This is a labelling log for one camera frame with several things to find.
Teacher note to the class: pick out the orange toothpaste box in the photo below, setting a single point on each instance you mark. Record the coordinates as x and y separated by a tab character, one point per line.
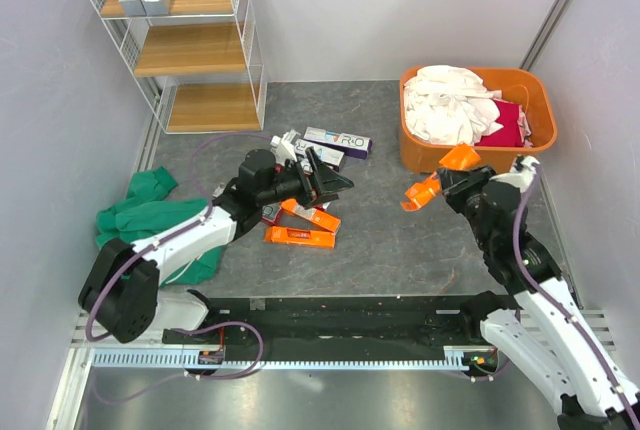
461	157

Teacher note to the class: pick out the orange plastic basin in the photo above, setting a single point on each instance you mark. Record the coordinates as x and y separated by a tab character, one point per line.
518	86

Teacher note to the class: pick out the orange box front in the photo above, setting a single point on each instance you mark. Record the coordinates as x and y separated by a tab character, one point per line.
306	238

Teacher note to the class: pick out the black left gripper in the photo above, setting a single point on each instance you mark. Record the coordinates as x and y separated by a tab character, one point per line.
326	178

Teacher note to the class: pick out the aluminium cable duct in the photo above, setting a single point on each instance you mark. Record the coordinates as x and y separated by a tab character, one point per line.
158	358

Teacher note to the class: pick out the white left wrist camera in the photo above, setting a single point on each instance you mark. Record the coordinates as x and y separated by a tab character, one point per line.
283	147

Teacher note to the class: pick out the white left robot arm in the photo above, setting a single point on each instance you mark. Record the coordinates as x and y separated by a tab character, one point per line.
122	294

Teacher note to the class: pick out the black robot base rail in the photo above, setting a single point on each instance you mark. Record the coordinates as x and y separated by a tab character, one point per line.
338	328

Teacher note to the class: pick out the white wire wooden shelf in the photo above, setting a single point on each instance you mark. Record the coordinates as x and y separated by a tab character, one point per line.
199	68

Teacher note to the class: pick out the white cloth in basin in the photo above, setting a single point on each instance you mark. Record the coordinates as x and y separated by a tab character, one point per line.
446	105

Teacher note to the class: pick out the orange box with label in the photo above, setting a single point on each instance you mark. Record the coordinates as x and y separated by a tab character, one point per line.
317	217

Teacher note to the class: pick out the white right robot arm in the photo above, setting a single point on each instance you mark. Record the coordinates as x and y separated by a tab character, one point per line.
568	364

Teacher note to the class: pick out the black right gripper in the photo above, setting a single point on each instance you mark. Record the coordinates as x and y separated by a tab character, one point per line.
456	182

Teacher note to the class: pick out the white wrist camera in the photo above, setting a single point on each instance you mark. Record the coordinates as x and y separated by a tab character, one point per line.
283	147
525	166

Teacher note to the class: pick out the red cloth in basin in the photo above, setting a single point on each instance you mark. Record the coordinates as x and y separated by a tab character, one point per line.
514	131

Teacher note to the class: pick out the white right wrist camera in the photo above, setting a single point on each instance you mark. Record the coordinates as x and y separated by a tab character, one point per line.
525	166

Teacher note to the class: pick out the red silver R&O box front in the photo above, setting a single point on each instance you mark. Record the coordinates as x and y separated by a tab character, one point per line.
270	214

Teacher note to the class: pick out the purple silver toothpaste box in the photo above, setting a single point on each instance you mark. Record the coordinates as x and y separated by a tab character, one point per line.
332	157

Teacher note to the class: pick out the purple silver R&O box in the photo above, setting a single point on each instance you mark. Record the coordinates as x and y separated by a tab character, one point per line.
351	145

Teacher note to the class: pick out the green cloth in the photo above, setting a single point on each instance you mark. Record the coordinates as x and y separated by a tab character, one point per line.
146	212

